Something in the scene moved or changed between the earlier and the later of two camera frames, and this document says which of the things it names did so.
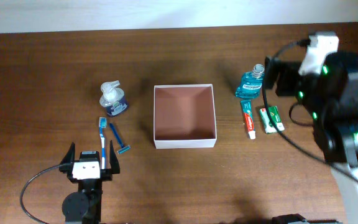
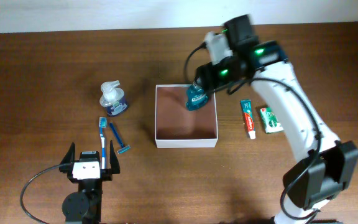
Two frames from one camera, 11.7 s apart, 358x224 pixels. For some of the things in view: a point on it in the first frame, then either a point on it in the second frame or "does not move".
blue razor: [123, 147] does not move
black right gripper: [286, 83] to [209, 70]
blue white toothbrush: [102, 124] does not move
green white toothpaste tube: [246, 106] does not move
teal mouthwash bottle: [250, 82] to [196, 98]
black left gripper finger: [114, 161] does not move
